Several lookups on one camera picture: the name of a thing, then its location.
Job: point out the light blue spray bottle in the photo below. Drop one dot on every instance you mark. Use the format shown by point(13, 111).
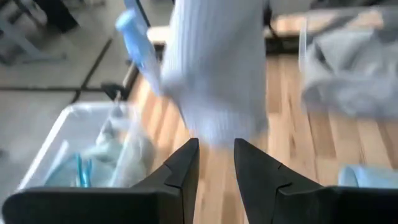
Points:
point(136, 46)

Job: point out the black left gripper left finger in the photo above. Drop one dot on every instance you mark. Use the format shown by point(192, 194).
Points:
point(140, 207)

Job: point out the gray microfiber towel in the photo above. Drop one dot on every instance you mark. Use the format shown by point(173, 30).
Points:
point(351, 77)
point(214, 62)

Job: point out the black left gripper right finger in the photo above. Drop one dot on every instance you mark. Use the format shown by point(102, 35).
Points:
point(295, 205)

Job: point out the blue-gray table leg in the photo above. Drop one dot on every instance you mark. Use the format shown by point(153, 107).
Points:
point(18, 40)

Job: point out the clear plastic bin with label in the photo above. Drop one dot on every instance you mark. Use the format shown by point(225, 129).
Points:
point(62, 124)

